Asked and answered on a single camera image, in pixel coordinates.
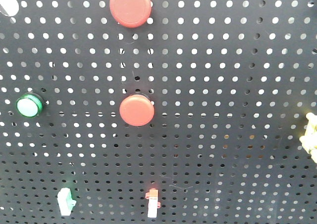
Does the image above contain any lower red mushroom button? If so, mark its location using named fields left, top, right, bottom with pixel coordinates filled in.
left=119, top=95, right=155, bottom=126

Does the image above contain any red mushroom button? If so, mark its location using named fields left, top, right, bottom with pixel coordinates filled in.
left=109, top=0, right=152, bottom=28
left=119, top=95, right=155, bottom=126

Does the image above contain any upper red mushroom button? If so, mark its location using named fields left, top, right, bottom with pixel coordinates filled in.
left=109, top=0, right=152, bottom=28

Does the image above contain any green round push button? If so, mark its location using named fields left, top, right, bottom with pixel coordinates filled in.
left=16, top=92, right=44, bottom=117

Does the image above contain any black perforated pegboard panel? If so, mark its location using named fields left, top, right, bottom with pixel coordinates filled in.
left=0, top=0, right=317, bottom=224

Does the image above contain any red-white rocker switch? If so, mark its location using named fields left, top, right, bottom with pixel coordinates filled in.
left=145, top=188, right=160, bottom=219

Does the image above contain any green-white rocker switch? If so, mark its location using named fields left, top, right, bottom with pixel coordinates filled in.
left=57, top=188, right=77, bottom=216

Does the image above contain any yellow toggle switch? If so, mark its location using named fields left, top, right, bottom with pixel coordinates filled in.
left=299, top=112, right=317, bottom=164

